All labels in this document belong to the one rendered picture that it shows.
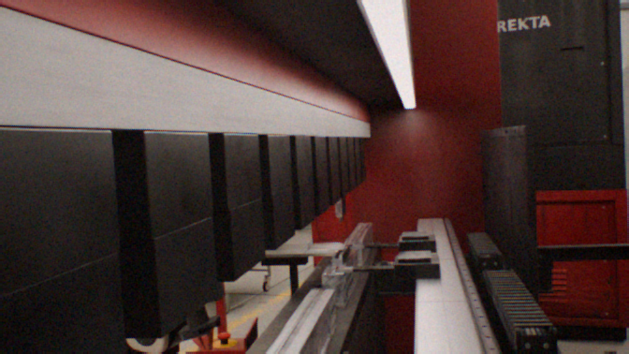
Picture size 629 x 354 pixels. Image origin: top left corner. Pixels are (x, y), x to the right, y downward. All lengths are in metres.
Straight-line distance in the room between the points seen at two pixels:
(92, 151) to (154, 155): 0.10
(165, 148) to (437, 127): 2.28
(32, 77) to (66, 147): 0.05
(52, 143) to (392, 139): 2.43
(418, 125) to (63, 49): 2.41
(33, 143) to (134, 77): 0.14
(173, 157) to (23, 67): 0.21
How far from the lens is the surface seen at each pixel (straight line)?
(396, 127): 2.75
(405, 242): 1.87
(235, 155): 0.72
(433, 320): 1.20
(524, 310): 1.08
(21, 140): 0.36
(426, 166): 2.75
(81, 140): 0.42
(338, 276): 1.71
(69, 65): 0.41
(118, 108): 0.46
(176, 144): 0.55
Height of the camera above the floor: 1.32
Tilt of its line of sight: 3 degrees down
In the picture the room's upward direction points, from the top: 3 degrees counter-clockwise
